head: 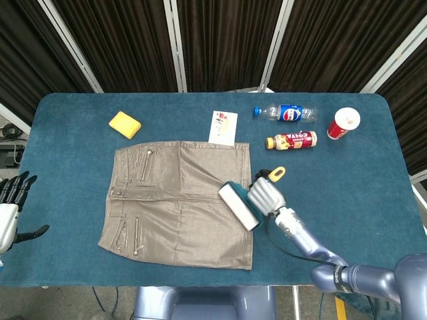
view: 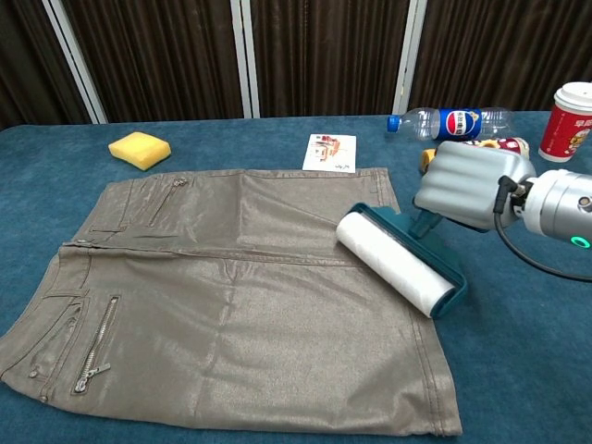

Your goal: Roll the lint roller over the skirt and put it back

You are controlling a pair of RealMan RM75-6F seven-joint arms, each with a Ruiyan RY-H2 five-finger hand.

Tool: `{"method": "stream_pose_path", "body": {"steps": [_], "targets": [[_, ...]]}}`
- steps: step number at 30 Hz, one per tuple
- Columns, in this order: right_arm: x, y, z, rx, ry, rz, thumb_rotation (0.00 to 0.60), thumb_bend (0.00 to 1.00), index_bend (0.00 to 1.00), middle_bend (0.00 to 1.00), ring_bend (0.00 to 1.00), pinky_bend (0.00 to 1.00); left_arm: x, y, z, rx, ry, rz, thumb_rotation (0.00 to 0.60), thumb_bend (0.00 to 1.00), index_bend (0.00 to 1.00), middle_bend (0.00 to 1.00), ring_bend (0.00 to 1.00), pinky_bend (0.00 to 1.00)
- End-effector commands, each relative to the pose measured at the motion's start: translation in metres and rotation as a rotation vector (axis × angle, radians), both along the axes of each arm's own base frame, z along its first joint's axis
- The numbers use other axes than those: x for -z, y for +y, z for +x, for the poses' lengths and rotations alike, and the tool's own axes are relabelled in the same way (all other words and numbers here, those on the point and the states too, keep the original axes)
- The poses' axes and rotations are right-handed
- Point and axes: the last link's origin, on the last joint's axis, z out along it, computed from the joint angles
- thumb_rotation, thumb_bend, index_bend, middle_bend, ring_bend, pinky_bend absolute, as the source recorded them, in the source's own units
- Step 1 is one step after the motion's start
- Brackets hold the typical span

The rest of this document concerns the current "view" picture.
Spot brown skirt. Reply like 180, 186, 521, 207
0, 166, 464, 438

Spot teal lint roller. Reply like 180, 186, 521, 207
335, 202, 469, 320

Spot yellow sponge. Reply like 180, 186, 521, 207
107, 130, 172, 172

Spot Costa coffee bottle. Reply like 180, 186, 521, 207
418, 136, 531, 175

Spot clear Pepsi bottle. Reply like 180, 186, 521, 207
387, 106, 517, 142

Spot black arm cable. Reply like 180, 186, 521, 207
492, 175, 592, 283

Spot blue table cloth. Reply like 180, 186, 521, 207
0, 109, 592, 444

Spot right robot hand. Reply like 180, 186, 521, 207
413, 140, 537, 232

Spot illustrated paper card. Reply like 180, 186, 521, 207
302, 133, 360, 175

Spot red paper cup white lid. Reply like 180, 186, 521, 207
537, 81, 592, 164

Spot folding screen dark curtain panels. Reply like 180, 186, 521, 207
0, 0, 592, 131

